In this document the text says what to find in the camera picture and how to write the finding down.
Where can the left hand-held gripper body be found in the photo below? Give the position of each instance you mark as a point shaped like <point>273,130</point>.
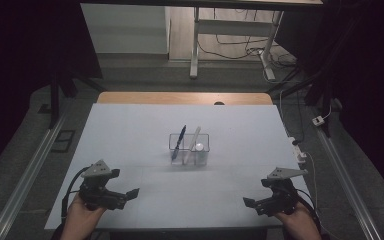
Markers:
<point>96,190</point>

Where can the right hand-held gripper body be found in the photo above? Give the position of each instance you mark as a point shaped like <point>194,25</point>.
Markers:
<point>281,198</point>

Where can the clear plastic organizer box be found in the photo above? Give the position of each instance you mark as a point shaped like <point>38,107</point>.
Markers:
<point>203,156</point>

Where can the blue ballpoint pen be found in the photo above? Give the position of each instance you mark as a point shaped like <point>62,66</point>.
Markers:
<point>179,141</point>

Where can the green and white glue stick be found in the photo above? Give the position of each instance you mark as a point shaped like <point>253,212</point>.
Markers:
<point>199,146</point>

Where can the white pen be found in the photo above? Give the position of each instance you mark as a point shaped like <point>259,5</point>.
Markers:
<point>193,141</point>

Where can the person's right hand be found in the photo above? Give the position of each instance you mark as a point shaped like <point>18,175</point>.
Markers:
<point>300,226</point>

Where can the person's left hand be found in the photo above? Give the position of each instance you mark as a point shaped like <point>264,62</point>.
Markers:
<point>80,220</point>

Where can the white table cover sheet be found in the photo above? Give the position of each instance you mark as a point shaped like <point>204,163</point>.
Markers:
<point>240,193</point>

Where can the white power strip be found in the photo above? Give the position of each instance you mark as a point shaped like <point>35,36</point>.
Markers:
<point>298,153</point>

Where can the white plug adapter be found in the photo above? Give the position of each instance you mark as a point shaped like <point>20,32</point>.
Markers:
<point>318,120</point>

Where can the black stand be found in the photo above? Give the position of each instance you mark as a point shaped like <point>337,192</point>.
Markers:
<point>55,100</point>

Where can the wooden table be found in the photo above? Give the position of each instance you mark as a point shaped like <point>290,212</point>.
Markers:
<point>180,98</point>

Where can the metal floor rail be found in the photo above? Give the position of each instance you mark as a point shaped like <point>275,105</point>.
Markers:
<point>350,186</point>
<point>23,186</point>

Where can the white desk frame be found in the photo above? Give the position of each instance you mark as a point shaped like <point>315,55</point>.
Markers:
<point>233,28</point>

